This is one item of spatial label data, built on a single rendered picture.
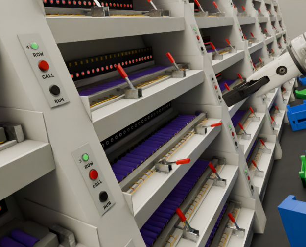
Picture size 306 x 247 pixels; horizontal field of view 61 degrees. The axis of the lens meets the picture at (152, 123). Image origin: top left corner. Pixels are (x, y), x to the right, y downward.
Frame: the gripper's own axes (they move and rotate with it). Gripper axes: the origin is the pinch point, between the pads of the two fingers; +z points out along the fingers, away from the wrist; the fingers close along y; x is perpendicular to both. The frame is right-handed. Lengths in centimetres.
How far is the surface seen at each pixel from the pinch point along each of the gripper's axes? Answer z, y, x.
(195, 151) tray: 19.6, 2.8, -9.4
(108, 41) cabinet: 30.1, 8.5, 35.8
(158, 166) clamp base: 21.6, -12.9, -5.7
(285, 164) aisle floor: 26, 92, -58
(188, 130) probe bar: 22.8, 11.5, -3.8
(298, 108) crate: 17, 168, -47
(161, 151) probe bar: 22.9, -6.7, -3.5
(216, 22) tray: 12, 68, 30
